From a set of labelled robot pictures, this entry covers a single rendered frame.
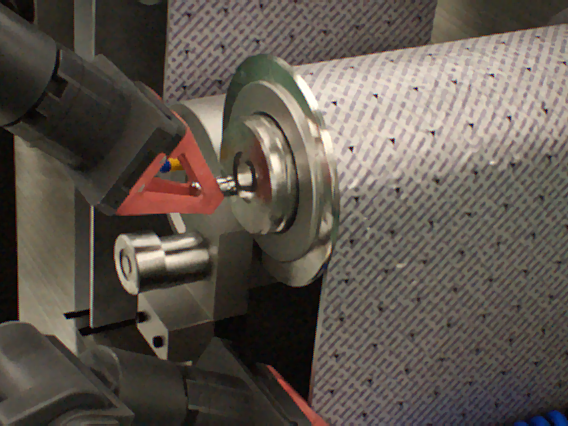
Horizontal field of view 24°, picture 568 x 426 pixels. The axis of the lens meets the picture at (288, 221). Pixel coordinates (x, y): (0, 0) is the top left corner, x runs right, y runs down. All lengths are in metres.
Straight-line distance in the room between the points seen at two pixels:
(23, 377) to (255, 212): 0.19
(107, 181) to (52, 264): 0.62
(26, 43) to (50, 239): 0.69
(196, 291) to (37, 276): 0.46
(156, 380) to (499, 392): 0.30
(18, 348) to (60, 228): 0.70
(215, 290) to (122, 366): 0.13
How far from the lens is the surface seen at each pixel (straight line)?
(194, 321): 0.88
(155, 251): 0.85
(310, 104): 0.77
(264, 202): 0.80
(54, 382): 0.71
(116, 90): 0.76
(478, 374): 0.95
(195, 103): 0.94
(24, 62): 0.72
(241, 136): 0.81
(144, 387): 0.77
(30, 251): 1.38
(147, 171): 0.77
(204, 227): 0.86
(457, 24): 1.21
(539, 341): 0.97
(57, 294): 1.31
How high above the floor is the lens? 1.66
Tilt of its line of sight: 32 degrees down
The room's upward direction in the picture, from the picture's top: 6 degrees clockwise
